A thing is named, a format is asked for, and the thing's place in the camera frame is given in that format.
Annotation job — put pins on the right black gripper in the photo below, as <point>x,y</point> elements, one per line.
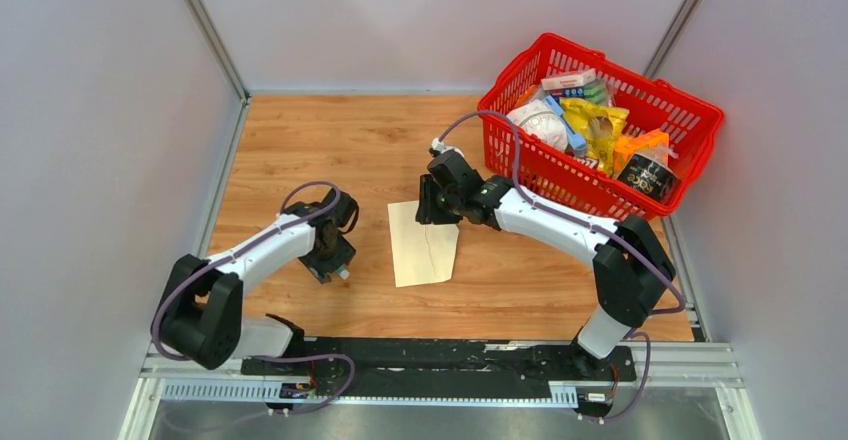
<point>427,213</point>

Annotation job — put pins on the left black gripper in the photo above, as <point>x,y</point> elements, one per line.
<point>320,269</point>

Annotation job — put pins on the green white glue stick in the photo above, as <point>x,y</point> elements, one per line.
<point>342,273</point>

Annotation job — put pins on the cream paper envelope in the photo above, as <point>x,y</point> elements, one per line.
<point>421,254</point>

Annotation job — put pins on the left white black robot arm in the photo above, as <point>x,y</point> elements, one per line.
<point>200,316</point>

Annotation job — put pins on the white round pouch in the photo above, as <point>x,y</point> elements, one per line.
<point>535,118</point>

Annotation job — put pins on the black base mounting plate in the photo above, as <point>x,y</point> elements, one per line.
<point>443,369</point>

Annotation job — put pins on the red plastic shopping basket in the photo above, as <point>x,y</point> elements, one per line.
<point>692,125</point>

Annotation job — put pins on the blue flat package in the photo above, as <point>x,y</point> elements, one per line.
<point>577,142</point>

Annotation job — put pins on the yellow snack bag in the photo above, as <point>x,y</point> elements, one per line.
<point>600,125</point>

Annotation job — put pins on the white red box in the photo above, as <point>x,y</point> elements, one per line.
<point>567,80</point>

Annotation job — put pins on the green blue packet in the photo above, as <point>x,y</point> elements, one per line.
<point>596,92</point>

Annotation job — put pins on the black round can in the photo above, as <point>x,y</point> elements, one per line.
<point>648,177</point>

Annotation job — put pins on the orange package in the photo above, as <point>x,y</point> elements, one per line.
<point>653,144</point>

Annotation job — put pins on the aluminium frame rail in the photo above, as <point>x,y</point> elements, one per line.
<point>683,390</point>

